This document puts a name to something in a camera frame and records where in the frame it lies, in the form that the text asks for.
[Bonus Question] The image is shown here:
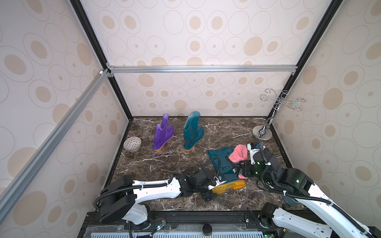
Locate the teal rubber boot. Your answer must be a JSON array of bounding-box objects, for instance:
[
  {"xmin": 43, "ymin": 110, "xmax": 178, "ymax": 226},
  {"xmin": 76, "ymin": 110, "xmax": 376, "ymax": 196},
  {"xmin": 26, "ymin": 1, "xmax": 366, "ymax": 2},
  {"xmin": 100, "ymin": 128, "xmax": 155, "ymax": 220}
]
[
  {"xmin": 208, "ymin": 146, "xmax": 246, "ymax": 194},
  {"xmin": 184, "ymin": 111, "xmax": 205, "ymax": 152}
]

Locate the pink cloth black trim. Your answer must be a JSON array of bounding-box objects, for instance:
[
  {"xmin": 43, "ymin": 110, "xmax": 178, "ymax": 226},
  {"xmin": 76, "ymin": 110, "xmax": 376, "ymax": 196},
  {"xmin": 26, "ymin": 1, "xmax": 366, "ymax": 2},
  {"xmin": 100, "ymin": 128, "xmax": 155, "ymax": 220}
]
[{"xmin": 226, "ymin": 144, "xmax": 248, "ymax": 179}]

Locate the purple rubber boot yellow sole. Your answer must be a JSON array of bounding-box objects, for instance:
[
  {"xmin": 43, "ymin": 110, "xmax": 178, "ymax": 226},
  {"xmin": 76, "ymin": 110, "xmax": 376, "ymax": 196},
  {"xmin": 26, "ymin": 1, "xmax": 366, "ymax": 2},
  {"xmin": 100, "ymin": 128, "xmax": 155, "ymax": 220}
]
[{"xmin": 152, "ymin": 114, "xmax": 175, "ymax": 151}]

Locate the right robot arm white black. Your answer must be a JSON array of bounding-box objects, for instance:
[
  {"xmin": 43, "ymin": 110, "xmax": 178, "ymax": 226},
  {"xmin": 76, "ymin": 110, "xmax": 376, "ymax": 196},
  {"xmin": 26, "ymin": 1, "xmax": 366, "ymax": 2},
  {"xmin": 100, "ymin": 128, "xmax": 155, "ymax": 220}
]
[{"xmin": 228, "ymin": 143, "xmax": 381, "ymax": 238}]

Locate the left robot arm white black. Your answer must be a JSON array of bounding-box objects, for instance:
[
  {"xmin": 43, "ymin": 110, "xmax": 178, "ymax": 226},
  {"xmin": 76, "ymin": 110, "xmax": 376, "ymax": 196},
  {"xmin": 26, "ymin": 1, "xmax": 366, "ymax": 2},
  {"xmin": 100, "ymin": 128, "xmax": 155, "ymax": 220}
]
[{"xmin": 93, "ymin": 157, "xmax": 226, "ymax": 225}]

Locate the chrome hook stand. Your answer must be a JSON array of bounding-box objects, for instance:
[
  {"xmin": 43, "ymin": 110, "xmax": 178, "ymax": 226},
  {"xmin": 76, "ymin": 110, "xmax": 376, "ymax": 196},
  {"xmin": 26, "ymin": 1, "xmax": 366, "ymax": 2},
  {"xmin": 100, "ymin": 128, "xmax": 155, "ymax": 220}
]
[{"xmin": 252, "ymin": 88, "xmax": 306, "ymax": 141}]

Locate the patterned white bowl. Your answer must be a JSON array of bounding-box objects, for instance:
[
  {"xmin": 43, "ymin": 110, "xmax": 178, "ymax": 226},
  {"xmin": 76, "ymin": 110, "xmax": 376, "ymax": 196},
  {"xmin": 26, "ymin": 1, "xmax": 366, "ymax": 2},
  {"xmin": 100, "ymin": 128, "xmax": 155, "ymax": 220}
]
[{"xmin": 123, "ymin": 136, "xmax": 141, "ymax": 152}]

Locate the horizontal aluminium bar back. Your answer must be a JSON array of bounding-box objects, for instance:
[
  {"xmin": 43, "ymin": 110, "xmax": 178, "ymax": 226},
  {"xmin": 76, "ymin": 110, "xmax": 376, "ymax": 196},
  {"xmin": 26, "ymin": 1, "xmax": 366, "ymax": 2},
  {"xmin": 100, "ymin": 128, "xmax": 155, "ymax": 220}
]
[{"xmin": 109, "ymin": 64, "xmax": 298, "ymax": 74}]

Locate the diagonal aluminium bar left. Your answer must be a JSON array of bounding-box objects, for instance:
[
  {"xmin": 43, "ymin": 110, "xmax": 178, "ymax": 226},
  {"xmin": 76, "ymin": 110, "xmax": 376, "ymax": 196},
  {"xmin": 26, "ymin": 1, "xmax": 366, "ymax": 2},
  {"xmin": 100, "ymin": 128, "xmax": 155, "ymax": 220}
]
[{"xmin": 1, "ymin": 68, "xmax": 111, "ymax": 222}]

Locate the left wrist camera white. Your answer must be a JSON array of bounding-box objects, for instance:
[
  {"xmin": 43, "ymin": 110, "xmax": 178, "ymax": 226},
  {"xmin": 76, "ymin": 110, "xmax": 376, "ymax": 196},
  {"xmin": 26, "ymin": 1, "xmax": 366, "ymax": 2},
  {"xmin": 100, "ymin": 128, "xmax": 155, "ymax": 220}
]
[{"xmin": 208, "ymin": 175, "xmax": 226, "ymax": 190}]

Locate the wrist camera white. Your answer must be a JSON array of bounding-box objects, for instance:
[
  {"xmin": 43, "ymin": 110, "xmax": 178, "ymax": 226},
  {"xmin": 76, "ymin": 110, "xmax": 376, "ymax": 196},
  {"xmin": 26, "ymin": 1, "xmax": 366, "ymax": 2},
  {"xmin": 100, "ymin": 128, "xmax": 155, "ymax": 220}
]
[
  {"xmin": 247, "ymin": 143, "xmax": 264, "ymax": 165},
  {"xmin": 208, "ymin": 175, "xmax": 226, "ymax": 190}
]

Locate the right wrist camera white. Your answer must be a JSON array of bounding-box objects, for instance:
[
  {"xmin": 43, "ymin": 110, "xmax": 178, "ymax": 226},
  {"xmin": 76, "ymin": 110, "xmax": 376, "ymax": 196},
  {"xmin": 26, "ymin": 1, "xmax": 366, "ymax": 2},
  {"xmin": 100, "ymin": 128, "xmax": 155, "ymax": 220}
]
[{"xmin": 247, "ymin": 143, "xmax": 264, "ymax": 165}]

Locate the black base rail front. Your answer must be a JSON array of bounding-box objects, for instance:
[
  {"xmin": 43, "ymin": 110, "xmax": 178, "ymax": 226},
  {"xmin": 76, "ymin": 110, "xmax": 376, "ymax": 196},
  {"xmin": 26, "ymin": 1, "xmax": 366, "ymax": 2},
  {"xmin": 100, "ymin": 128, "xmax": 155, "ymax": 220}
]
[{"xmin": 78, "ymin": 210, "xmax": 334, "ymax": 238}]

